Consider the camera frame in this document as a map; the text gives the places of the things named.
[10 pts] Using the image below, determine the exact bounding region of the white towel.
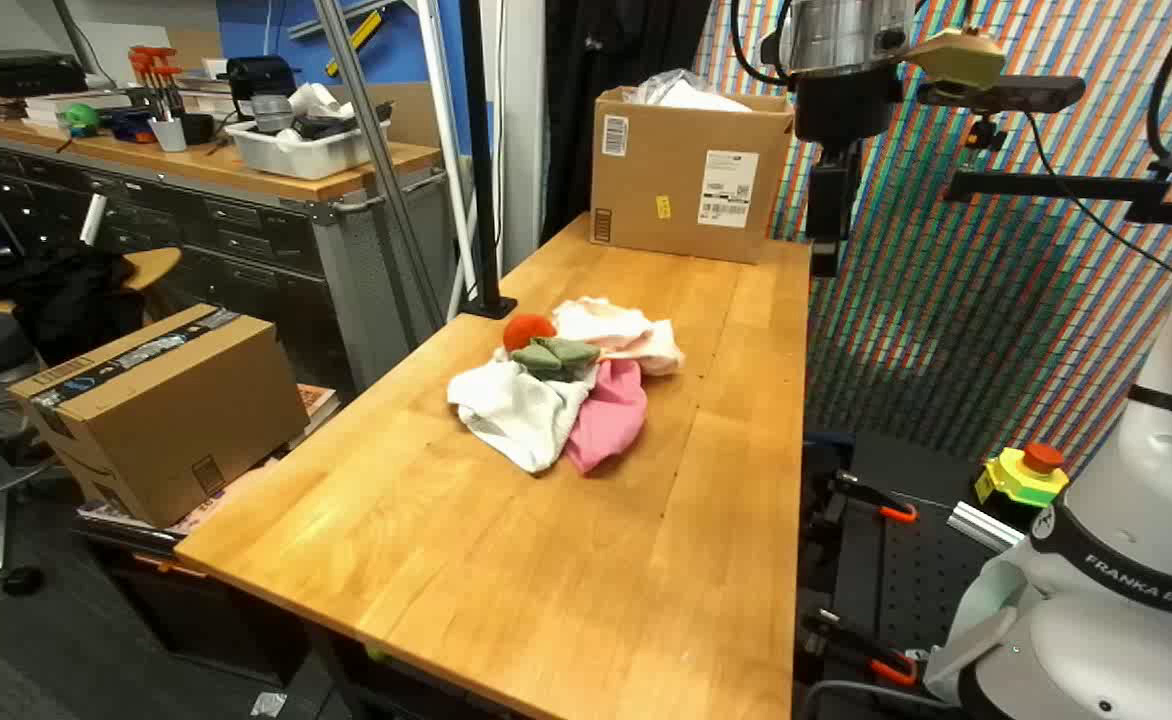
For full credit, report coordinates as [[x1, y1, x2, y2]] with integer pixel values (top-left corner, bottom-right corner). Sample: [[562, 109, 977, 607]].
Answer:
[[447, 358, 594, 478]]

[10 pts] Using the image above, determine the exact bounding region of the black office chair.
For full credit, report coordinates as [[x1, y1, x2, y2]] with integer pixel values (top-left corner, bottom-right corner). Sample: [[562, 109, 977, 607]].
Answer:
[[0, 239, 143, 595]]

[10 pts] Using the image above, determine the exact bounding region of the green and orange plush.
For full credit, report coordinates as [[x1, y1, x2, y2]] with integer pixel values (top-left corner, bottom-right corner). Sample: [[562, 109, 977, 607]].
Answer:
[[502, 311, 598, 379]]

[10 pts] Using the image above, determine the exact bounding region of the yellow red emergency stop button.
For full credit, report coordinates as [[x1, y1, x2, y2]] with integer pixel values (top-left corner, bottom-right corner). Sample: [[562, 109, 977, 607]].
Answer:
[[977, 442, 1070, 507]]

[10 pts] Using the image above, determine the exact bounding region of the wooden workbench with drawers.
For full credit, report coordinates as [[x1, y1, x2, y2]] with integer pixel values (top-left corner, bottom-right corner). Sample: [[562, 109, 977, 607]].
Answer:
[[0, 120, 456, 393]]

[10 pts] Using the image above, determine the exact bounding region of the cardboard box beside table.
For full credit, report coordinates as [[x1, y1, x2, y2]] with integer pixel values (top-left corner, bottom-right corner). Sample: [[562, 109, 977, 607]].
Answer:
[[11, 303, 308, 525]]

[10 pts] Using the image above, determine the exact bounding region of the cardboard box on table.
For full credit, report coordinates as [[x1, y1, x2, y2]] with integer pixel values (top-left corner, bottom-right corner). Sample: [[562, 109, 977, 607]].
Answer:
[[594, 89, 794, 266]]

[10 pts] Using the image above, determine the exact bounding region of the hot pink cloth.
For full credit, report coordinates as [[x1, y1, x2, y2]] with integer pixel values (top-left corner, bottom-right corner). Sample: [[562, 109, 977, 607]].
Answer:
[[567, 361, 649, 478]]

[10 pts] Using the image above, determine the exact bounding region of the white plastic bin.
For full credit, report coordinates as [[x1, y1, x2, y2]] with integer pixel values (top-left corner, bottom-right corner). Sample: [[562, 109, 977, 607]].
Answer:
[[228, 120, 367, 179]]

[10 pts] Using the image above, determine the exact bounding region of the black camera tripod stand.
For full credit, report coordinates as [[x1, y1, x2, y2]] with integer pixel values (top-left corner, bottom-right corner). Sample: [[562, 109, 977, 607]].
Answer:
[[780, 0, 1172, 279]]

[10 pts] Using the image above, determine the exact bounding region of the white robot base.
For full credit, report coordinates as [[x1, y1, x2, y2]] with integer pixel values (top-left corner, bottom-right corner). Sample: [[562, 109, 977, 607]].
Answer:
[[926, 303, 1172, 720]]

